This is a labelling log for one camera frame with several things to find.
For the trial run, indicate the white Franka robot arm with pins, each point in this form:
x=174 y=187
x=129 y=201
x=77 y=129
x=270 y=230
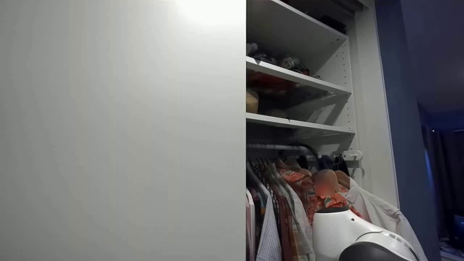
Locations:
x=338 y=232

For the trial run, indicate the orange patterned shirt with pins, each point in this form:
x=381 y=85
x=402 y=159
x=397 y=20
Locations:
x=313 y=190

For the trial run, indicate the light grey hanging shirt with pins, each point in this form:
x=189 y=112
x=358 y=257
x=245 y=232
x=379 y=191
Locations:
x=268 y=232

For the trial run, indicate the white shirt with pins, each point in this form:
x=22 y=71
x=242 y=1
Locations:
x=386 y=212

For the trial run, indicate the tan folded item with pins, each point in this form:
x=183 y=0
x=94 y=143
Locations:
x=251 y=101

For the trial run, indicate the metal clothes rod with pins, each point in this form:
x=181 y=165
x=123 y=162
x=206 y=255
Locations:
x=284 y=146

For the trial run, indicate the red folded item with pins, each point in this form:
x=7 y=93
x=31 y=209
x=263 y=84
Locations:
x=270 y=85

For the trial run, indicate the white closet shelf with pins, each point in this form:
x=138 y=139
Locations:
x=294 y=75
x=299 y=125

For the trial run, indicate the grey folded clothes pile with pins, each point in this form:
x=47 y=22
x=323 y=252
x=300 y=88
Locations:
x=284 y=61

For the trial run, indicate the pink hanging garment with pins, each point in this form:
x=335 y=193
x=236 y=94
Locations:
x=250 y=226

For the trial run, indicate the wooden clothes hanger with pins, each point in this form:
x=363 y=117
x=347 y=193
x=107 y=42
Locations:
x=331 y=177

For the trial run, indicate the white sliding closet door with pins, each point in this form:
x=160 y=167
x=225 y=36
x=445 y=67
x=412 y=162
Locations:
x=120 y=130

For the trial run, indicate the blue curtain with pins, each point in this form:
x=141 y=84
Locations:
x=406 y=120

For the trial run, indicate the white rod bracket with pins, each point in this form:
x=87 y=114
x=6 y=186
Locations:
x=352 y=155

